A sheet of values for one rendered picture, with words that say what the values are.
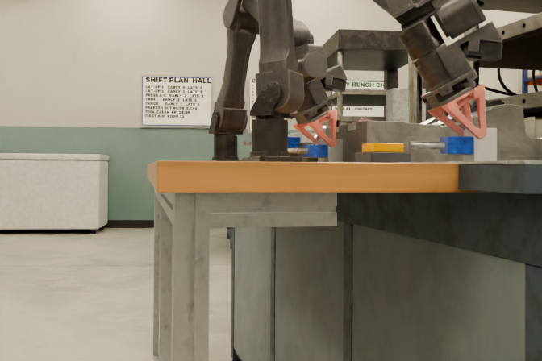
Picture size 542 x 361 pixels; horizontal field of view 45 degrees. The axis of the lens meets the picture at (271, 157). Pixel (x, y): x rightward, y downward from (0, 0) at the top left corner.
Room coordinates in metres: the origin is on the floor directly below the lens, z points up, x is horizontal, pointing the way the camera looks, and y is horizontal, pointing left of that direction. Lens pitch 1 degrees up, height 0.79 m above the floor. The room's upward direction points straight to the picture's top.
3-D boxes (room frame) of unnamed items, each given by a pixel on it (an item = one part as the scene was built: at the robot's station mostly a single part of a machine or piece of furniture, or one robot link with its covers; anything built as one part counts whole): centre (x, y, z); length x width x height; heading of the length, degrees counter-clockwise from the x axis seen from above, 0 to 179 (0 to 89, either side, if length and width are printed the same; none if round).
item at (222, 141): (1.73, 0.12, 0.84); 0.20 x 0.07 x 0.08; 11
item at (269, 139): (1.14, 0.00, 0.84); 0.20 x 0.07 x 0.08; 11
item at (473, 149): (1.04, -0.28, 0.83); 0.13 x 0.05 x 0.05; 93
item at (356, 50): (6.53, -0.99, 1.03); 1.54 x 0.94 x 2.06; 6
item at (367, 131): (1.56, -0.41, 0.87); 0.50 x 0.26 x 0.14; 104
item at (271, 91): (1.14, -0.01, 0.90); 0.09 x 0.06 x 0.06; 156
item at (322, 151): (1.44, -0.09, 0.83); 0.13 x 0.05 x 0.05; 114
